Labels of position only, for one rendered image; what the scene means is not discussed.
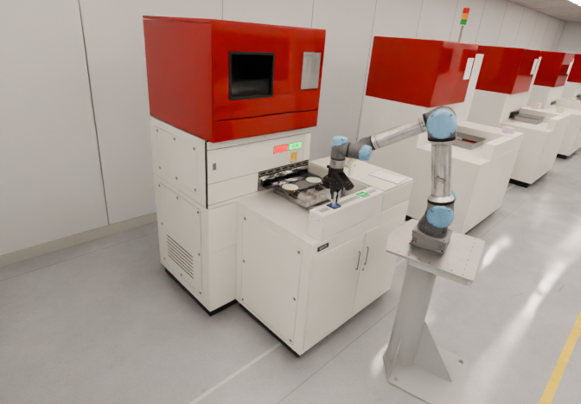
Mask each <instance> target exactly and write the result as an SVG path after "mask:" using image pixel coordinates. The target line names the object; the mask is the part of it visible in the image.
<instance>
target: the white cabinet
mask: <svg viewBox="0 0 581 404"><path fill-rule="evenodd" d="M408 203H409V200H408V199H407V200H405V201H403V202H401V203H399V204H397V205H394V206H392V207H390V208H388V209H386V210H384V211H382V212H380V214H378V215H376V216H374V217H372V218H369V219H367V220H365V221H363V222H361V223H359V224H357V225H355V226H353V227H351V228H348V229H346V230H344V231H342V232H340V233H339V234H336V235H334V236H331V237H329V238H328V239H326V240H323V241H321V242H319V243H317V244H315V245H314V246H311V245H310V244H308V243H306V242H305V241H303V240H300V239H299V238H297V237H296V236H295V235H293V234H291V233H289V232H287V231H285V230H284V229H282V228H281V227H279V226H277V225H276V224H274V223H272V222H270V221H268V220H266V218H264V217H262V216H261V215H258V214H256V213H255V212H253V211H251V210H250V209H249V208H247V207H245V206H243V205H241V204H240V203H238V209H237V257H236V300H238V301H239V306H240V307H241V308H242V309H243V310H244V311H246V312H247V313H248V314H249V315H250V316H251V317H252V318H254V319H255V320H256V321H257V322H258V323H259V324H260V325H262V326H263V327H264V328H265V329H266V330H267V331H268V332H270V333H271V334H272V335H273V336H274V337H275V338H276V339H277V340H278V341H279V342H280V343H281V344H282V345H283V346H285V347H286V348H287V349H288V350H289V351H290V352H291V353H293V354H294V355H295V356H296V357H297V358H298V357H300V356H301V355H302V354H303V353H305V352H306V351H307V350H309V349H311V348H312V347H313V346H315V345H316V344H317V343H319V342H320V341H322V340H323V339H324V338H325V337H326V336H328V335H329V334H330V333H332V332H333V331H334V330H336V329H337V328H339V327H340V326H341V325H343V324H344V323H346V322H347V321H348V320H349V319H350V318H352V317H353V316H355V315H356V314H357V313H359V312H360V311H362V310H363V309H364V308H366V307H367V306H368V305H370V304H371V303H372V302H373V301H374V300H376V299H377V298H379V297H380V296H381V295H382V294H383V293H385V292H387V291H388V290H389V289H390V288H391V283H392V279H393V272H394V267H395V264H396V259H397V255H394V254H391V253H388V252H386V245H387V239H388V235H389V233H390V232H391V231H392V229H394V228H396V227H397V226H399V225H401V224H403V223H405V216H406V211H407V208H408Z"/></svg>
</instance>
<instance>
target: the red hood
mask: <svg viewBox="0 0 581 404"><path fill-rule="evenodd" d="M150 19H151V20H150ZM143 25H144V47H145V59H146V70H147V81H148V93H149V105H150V115H151V116H153V117H155V118H157V119H161V120H162V121H164V122H167V123H169V124H171V125H174V126H176V127H178V128H180V129H183V130H184V131H187V132H190V133H192V134H194V135H196V136H198V137H200V138H203V139H206V140H207V141H209V142H211V143H219V142H224V141H229V140H234V139H240V138H250V137H256V136H261V135H266V134H272V133H277V132H282V131H292V130H297V129H303V128H309V127H314V126H316V125H317V116H318V107H319V99H320V90H321V81H322V64H323V56H324V47H325V38H326V29H309V28H300V27H291V26H282V25H272V24H263V23H255V22H237V21H228V20H219V19H207V18H189V17H172V16H143Z"/></svg>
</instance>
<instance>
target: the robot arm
mask: <svg viewBox="0 0 581 404"><path fill-rule="evenodd" d="M424 132H427V140H428V142H430V143H431V194H430V195H429V196H428V197H427V208H426V211H425V214H424V215H423V216H422V218H421V219H420V220H419V222H418V225H417V227H418V230H419V231H421V232H422V233H424V234H427V235H429V236H431V237H435V238H444V237H446V236H447V233H448V226H449V225H450V224H451V223H452V222H453V221H454V218H455V215H454V203H455V200H456V199H457V194H456V193H455V192H453V191H451V155H452V143H453V142H454V141H455V140H456V133H457V116H456V114H455V112H454V111H453V110H452V109H451V108H450V107H448V106H439V107H437V108H435V109H433V110H431V111H429V112H426V113H424V114H422V115H421V117H420V118H417V119H414V120H411V121H409V122H406V123H404V124H402V125H397V126H395V127H393V128H390V129H388V130H385V131H382V132H379V133H376V134H374V135H372V136H369V137H364V138H361V139H360V140H359V142H358V143H357V144H355V143H350V142H348V138H346V137H343V136H335V137H333V142H332V145H331V146H332V148H331V155H330V163H329V165H327V168H329V172H328V175H326V176H324V177H323V182H324V184H323V182H322V186H324V187H325V188H327V189H330V191H329V193H328V194H326V197H327V198H328V199H330V201H331V202H332V205H333V206H335V205H336V204H337V203H338V201H339V199H340V197H341V195H342V191H343V187H344V188H345V190H351V189H352V188H353V187H354V185H353V184H352V182H351V181H350V180H349V178H348V177H347V175H346V174H345V173H344V172H343V169H344V166H345V160H346V157H349V158H353V159H358V160H361V161H368V160H369V159H370V157H371V154H372V151H374V150H377V149H379V148H382V147H384V146H387V145H390V144H394V143H397V142H399V141H401V140H404V139H407V138H411V137H414V136H416V135H418V134H421V133H424ZM324 180H325V181H324Z"/></svg>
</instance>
